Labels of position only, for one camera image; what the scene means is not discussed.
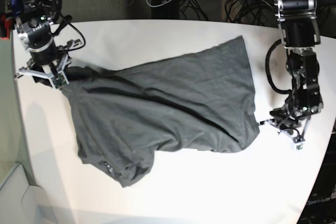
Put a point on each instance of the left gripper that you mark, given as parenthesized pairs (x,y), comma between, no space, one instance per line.
(281,114)

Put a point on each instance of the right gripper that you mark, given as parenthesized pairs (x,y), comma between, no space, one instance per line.
(43,69)

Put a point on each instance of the dark grey t-shirt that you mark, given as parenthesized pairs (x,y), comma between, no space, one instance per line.
(203,101)

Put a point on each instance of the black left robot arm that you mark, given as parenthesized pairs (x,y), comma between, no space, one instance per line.
(299,29)

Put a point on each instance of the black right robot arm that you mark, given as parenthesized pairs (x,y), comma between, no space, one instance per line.
(37,23)

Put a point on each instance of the red and black clamp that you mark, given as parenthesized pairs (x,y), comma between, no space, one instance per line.
(6,25)

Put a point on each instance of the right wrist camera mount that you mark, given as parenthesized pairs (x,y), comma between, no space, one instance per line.
(52,75)

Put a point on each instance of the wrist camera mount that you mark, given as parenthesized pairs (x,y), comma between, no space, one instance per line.
(295,130)
(52,75)

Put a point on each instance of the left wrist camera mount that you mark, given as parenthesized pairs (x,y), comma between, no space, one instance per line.
(295,130)

